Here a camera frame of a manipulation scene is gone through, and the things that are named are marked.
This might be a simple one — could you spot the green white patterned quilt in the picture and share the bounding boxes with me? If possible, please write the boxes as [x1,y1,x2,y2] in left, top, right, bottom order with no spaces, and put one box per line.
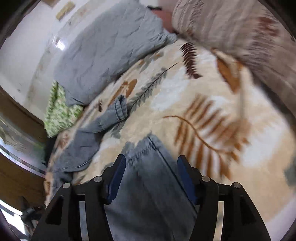
[44,80,84,138]

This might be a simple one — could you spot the striped floral beige pillow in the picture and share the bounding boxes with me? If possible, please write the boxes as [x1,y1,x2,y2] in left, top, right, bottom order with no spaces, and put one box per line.
[172,1,295,113]

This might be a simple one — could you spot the etched glass wooden door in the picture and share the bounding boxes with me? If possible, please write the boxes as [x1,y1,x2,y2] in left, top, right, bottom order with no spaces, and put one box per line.
[1,89,47,210]

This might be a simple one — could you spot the grey quilted pillow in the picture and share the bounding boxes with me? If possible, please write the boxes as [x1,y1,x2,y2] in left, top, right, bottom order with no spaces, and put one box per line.
[54,1,177,106]

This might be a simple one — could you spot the leaf pattern fleece blanket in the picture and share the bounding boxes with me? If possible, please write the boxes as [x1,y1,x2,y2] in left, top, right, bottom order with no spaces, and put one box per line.
[45,40,295,240]

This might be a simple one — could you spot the blue denim jeans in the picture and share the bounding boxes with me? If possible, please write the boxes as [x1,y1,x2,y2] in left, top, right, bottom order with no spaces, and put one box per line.
[52,96,197,240]

